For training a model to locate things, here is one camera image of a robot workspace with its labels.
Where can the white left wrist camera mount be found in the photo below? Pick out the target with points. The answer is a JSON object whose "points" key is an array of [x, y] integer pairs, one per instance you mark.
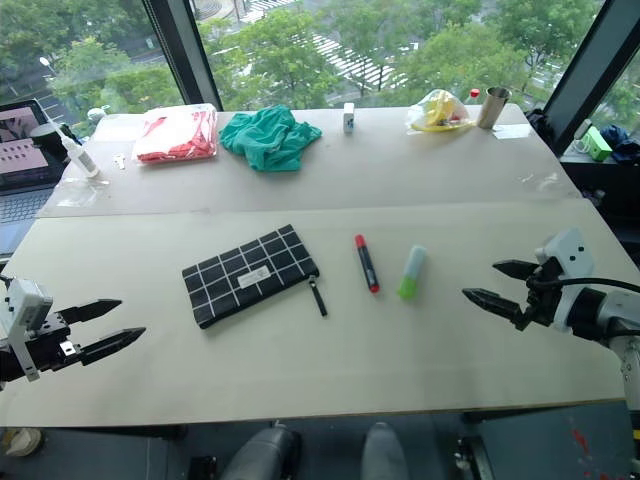
{"points": [[24, 307]]}

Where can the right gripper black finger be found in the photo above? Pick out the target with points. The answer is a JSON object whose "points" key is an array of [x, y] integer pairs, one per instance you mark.
{"points": [[492, 302], [515, 269]]}

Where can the small white box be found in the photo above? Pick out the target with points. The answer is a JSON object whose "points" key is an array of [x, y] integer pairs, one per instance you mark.
{"points": [[348, 119]]}

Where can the white round object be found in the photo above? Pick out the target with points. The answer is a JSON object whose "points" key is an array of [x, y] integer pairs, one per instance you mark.
{"points": [[22, 442]]}

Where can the clear plastic sheet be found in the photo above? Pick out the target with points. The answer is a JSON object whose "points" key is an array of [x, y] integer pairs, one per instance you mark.
{"points": [[80, 192]]}

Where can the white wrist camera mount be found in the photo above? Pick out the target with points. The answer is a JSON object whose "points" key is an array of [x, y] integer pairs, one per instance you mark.
{"points": [[24, 307], [567, 255]]}

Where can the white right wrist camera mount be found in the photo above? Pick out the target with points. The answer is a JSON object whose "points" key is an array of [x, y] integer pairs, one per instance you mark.
{"points": [[567, 255]]}

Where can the white squeeze bottle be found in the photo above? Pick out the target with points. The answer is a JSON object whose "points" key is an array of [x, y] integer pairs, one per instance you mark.
{"points": [[80, 155]]}

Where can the green white highlighter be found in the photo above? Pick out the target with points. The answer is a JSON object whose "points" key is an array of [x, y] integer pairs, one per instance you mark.
{"points": [[412, 272]]}

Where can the small white metal piece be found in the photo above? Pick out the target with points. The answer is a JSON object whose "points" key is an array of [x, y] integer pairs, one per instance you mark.
{"points": [[119, 161]]}

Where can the metal cup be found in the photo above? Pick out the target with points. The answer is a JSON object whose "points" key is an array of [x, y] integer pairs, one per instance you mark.
{"points": [[491, 107]]}

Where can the dark rounded grey shape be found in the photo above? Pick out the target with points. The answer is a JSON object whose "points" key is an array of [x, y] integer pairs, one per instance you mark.
{"points": [[385, 452], [265, 455]]}

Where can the red black marker pen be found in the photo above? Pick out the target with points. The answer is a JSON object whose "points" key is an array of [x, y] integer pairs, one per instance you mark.
{"points": [[367, 263]]}

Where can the teal green cloth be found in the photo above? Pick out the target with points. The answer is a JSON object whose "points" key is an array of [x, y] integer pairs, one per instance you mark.
{"points": [[267, 137]]}

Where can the black round device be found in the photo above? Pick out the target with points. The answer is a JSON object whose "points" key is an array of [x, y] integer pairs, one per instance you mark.
{"points": [[47, 140]]}

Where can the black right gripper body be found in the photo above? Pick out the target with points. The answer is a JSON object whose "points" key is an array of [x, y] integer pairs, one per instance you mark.
{"points": [[544, 295]]}

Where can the dark blue cloth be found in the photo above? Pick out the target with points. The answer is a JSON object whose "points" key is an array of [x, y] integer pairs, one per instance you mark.
{"points": [[622, 145]]}

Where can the white charger plug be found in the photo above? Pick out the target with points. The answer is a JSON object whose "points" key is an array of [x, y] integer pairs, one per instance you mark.
{"points": [[581, 136]]}

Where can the red items in plastic bag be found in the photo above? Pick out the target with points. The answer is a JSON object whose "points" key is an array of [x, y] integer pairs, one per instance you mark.
{"points": [[175, 134]]}

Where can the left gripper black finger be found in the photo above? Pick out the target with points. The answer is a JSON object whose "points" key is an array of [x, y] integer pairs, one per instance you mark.
{"points": [[112, 342], [92, 308]]}

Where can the red bottle cap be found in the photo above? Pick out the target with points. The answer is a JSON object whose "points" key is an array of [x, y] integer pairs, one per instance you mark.
{"points": [[474, 93]]}

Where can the light green box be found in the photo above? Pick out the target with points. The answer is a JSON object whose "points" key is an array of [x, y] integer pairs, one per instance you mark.
{"points": [[597, 145]]}

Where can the yellow clear plastic bag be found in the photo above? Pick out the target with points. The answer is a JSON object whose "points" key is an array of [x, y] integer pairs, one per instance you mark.
{"points": [[440, 114]]}

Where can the black grid pencil pouch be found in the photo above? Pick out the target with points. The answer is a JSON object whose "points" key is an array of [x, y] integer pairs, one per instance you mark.
{"points": [[250, 276]]}

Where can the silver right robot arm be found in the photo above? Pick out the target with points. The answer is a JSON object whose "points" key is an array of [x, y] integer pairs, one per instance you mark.
{"points": [[612, 315]]}

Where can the dark window frame post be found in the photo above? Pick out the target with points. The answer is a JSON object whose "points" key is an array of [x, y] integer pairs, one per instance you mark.
{"points": [[182, 55], [592, 70]]}

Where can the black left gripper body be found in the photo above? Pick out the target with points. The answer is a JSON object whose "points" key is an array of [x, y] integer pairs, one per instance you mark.
{"points": [[50, 347]]}

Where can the grey laptop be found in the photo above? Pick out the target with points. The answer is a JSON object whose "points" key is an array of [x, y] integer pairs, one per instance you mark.
{"points": [[22, 165]]}

